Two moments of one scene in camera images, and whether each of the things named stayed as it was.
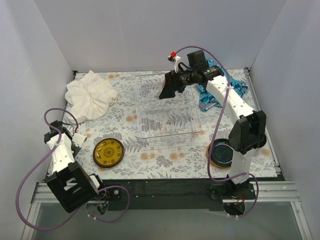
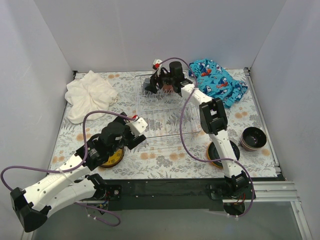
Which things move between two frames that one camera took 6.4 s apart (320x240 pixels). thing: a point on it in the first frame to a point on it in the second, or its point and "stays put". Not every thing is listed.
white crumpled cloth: (90, 97) stays put
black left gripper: (75, 149) to (135, 142)
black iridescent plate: (221, 153) stays put
